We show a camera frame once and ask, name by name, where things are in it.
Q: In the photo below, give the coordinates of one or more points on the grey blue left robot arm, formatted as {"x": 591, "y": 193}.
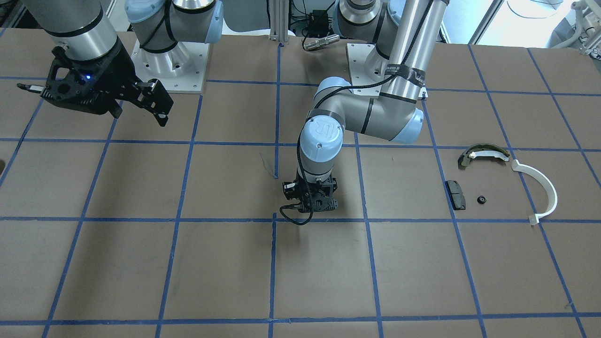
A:
{"x": 401, "y": 34}

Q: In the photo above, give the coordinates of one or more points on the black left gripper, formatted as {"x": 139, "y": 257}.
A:
{"x": 289, "y": 188}

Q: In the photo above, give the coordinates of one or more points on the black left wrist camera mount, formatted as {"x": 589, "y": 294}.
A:
{"x": 306, "y": 207}

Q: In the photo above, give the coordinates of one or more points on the aluminium frame post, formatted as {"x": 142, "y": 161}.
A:
{"x": 279, "y": 11}

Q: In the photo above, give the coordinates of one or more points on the grey brake pad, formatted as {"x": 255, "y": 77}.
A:
{"x": 456, "y": 195}

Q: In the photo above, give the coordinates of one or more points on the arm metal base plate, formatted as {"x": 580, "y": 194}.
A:
{"x": 181, "y": 70}
{"x": 365, "y": 65}

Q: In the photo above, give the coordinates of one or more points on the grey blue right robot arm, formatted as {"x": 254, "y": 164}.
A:
{"x": 85, "y": 31}

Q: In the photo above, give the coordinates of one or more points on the green curved brake shoe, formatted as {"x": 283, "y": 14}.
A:
{"x": 483, "y": 150}

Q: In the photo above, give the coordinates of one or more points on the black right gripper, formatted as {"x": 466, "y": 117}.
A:
{"x": 118, "y": 70}

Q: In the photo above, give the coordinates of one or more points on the loose blue tape thread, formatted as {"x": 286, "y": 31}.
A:
{"x": 268, "y": 167}

